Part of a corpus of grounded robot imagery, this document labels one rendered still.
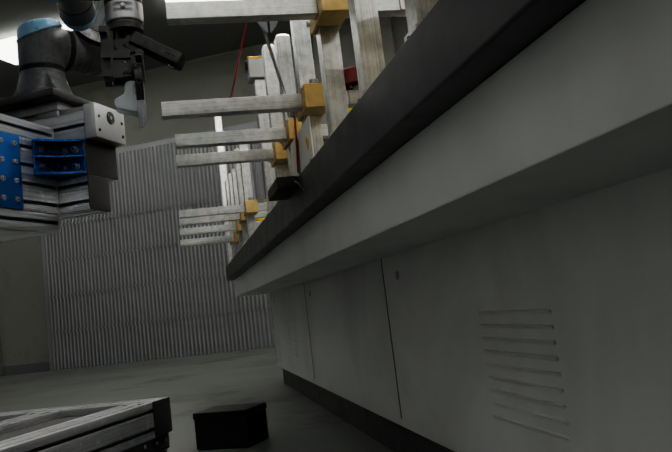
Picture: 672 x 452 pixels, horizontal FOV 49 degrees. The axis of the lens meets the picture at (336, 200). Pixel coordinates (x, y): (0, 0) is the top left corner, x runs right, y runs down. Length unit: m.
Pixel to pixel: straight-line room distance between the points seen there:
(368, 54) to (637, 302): 0.51
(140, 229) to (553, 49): 9.04
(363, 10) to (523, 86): 0.51
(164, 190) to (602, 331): 8.62
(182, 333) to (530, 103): 8.70
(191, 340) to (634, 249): 8.47
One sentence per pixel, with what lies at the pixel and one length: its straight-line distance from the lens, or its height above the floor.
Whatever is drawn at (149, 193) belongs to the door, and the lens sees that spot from 9.53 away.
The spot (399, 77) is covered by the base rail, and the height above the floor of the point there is 0.67.
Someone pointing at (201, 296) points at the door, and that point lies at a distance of 9.13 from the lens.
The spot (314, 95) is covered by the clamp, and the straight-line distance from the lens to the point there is 1.53.
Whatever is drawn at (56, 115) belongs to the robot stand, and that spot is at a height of 0.98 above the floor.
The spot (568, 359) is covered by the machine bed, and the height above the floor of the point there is 0.31.
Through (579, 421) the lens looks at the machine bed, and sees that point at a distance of 1.09.
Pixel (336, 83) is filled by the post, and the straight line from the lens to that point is 1.36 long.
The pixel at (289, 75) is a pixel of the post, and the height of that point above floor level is 0.99.
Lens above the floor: 0.43
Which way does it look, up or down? 8 degrees up
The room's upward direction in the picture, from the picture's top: 7 degrees counter-clockwise
